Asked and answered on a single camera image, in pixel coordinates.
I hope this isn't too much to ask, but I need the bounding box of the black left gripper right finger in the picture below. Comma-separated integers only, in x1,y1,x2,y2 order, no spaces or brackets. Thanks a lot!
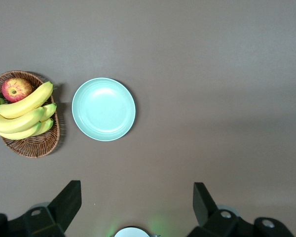
188,182,256,237

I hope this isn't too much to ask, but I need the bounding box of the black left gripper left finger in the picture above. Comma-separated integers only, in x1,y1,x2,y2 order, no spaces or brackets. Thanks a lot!
7,180,82,237

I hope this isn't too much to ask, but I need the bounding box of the pale green round plate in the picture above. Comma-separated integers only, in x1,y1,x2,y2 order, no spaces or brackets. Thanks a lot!
72,77,137,142

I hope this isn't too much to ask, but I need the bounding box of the brown wicker basket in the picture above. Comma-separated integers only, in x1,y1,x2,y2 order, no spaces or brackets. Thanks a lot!
0,70,61,158

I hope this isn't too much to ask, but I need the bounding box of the yellow banana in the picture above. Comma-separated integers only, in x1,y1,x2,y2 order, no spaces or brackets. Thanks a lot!
0,118,54,141
0,106,46,134
40,103,58,122
0,81,54,119

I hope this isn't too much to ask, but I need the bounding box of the red yellow apple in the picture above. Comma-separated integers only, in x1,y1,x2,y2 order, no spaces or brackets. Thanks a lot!
1,78,33,104

